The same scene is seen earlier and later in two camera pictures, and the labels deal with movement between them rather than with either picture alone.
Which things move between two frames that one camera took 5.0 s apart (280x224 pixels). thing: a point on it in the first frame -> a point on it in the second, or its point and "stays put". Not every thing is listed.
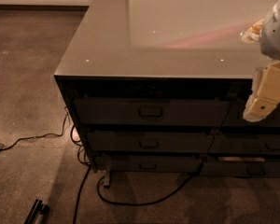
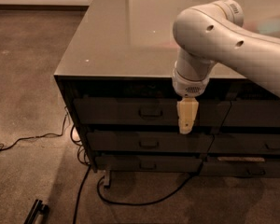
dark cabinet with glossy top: [158, 78] stays put
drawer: [111, 112] stays put
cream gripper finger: [270, 86] -> [188, 105]
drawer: [150, 141] stays put
